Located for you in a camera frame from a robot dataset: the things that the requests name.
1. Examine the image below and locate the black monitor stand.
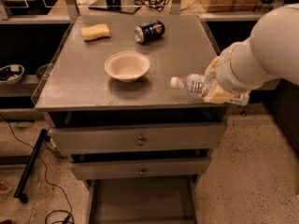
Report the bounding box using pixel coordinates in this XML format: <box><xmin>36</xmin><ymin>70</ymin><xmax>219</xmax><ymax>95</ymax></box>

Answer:
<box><xmin>89</xmin><ymin>0</ymin><xmax>140</xmax><ymax>14</ymax></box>

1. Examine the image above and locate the top grey drawer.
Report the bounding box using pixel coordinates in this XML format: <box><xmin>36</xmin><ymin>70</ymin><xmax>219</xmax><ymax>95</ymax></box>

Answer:
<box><xmin>50</xmin><ymin>122</ymin><xmax>226</xmax><ymax>154</ymax></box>

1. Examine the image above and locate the yellow sponge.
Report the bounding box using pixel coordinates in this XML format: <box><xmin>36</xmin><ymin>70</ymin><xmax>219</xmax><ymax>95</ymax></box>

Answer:
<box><xmin>80</xmin><ymin>24</ymin><xmax>110</xmax><ymax>41</ymax></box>

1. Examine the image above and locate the white bowl with items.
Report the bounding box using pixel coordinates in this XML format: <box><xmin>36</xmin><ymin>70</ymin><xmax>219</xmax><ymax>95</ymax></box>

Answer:
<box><xmin>0</xmin><ymin>64</ymin><xmax>25</xmax><ymax>84</ymax></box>

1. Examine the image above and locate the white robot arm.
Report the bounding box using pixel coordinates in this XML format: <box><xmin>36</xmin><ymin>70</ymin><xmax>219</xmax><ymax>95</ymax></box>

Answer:
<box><xmin>204</xmin><ymin>4</ymin><xmax>299</xmax><ymax>104</ymax></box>

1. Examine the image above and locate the middle grey drawer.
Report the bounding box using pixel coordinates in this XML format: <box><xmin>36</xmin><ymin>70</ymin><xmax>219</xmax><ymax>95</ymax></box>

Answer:
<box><xmin>70</xmin><ymin>157</ymin><xmax>211</xmax><ymax>180</ymax></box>

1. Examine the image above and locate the blue Pepsi can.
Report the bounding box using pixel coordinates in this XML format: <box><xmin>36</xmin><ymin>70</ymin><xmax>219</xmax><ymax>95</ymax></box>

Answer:
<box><xmin>135</xmin><ymin>21</ymin><xmax>165</xmax><ymax>44</ymax></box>

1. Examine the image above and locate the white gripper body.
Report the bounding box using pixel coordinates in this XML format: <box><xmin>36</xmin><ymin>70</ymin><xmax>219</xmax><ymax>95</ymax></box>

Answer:
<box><xmin>216</xmin><ymin>39</ymin><xmax>275</xmax><ymax>94</ymax></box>

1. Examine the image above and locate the grey drawer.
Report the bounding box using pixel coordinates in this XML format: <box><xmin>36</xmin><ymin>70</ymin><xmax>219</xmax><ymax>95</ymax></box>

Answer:
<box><xmin>70</xmin><ymin>157</ymin><xmax>211</xmax><ymax>180</ymax></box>
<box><xmin>85</xmin><ymin>175</ymin><xmax>202</xmax><ymax>224</ymax></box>
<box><xmin>50</xmin><ymin>122</ymin><xmax>226</xmax><ymax>154</ymax></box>

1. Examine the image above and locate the bottom grey drawer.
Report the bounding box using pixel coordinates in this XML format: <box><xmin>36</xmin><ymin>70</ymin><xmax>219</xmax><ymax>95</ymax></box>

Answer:
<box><xmin>85</xmin><ymin>175</ymin><xmax>202</xmax><ymax>224</ymax></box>

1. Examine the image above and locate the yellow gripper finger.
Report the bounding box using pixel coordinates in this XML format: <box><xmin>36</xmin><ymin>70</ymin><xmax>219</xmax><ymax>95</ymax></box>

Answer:
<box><xmin>204</xmin><ymin>83</ymin><xmax>235</xmax><ymax>104</ymax></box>
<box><xmin>205</xmin><ymin>57</ymin><xmax>219</xmax><ymax>78</ymax></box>

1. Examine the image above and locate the black bar on floor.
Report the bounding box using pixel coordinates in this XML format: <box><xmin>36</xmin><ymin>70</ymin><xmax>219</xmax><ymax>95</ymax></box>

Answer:
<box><xmin>14</xmin><ymin>129</ymin><xmax>47</xmax><ymax>203</ymax></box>

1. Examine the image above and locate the grey drawer cabinet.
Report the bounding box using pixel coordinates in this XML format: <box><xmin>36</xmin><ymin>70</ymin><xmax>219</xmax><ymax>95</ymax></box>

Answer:
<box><xmin>36</xmin><ymin>15</ymin><xmax>228</xmax><ymax>224</ymax></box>

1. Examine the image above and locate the clear plastic water bottle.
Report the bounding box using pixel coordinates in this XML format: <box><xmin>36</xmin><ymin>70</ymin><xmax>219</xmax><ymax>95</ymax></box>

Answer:
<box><xmin>169</xmin><ymin>73</ymin><xmax>250</xmax><ymax>106</ymax></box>

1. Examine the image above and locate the white paper bowl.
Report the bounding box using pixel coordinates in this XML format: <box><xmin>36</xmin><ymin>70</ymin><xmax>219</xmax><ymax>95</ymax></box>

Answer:
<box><xmin>105</xmin><ymin>51</ymin><xmax>150</xmax><ymax>82</ymax></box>

